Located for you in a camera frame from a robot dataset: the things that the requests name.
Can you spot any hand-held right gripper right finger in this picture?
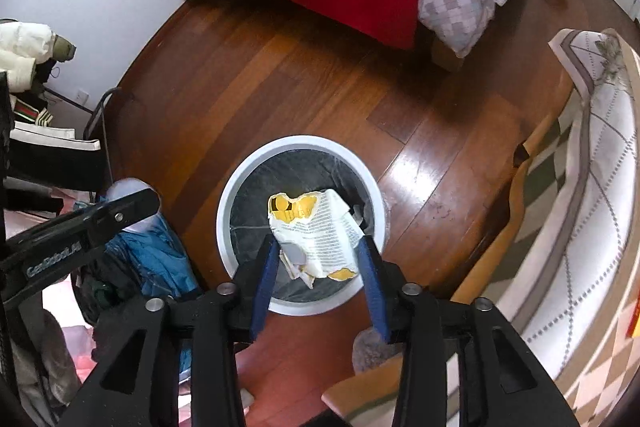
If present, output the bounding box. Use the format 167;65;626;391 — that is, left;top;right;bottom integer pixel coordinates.
356;234;581;427

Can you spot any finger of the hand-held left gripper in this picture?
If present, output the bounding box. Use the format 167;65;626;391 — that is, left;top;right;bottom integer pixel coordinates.
84;188;162;249

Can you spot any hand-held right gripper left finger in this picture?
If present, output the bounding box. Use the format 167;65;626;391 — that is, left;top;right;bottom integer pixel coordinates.
57;234;281;427

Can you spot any torn yellow packet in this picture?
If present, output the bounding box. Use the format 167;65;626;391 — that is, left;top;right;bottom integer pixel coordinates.
267;188;366;291

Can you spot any white round trash bin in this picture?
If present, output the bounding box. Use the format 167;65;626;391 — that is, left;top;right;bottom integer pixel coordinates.
216;135;389;317

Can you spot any fuzzy slipper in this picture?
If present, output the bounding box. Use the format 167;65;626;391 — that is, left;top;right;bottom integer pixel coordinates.
351;326;401;376

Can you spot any black metal rack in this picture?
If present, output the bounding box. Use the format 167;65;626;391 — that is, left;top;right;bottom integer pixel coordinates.
82;87;121;208

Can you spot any pink cloth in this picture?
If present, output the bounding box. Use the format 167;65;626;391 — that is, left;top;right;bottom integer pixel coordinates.
62;324;101;376

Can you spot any white puffy jacket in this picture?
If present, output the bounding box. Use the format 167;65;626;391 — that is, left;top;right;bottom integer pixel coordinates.
0;21;79;96

